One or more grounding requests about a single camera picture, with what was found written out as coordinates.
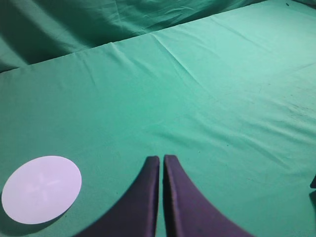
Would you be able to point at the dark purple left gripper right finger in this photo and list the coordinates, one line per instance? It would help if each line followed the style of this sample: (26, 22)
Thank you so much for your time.
(187, 212)

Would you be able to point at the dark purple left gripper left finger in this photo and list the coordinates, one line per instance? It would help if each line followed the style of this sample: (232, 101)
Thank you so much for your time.
(135, 213)

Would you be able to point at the white round flat plate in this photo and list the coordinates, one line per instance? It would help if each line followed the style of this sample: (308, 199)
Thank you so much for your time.
(41, 190)

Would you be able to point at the dark object at right edge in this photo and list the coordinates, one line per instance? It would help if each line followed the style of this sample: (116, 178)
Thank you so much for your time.
(313, 187)

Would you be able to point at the green cloth backdrop and tablecover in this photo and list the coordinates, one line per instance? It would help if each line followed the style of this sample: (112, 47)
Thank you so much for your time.
(232, 95)

